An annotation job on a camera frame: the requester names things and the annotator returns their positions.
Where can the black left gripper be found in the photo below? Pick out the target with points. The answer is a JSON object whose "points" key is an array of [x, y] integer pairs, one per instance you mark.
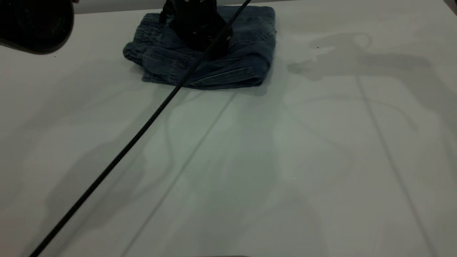
{"points": [[192, 18]]}

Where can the blue denim pants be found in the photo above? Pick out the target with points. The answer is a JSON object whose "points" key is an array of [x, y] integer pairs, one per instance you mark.
{"points": [[242, 60]]}

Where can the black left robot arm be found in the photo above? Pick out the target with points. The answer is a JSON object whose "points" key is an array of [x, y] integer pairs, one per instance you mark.
{"points": [[35, 25]]}

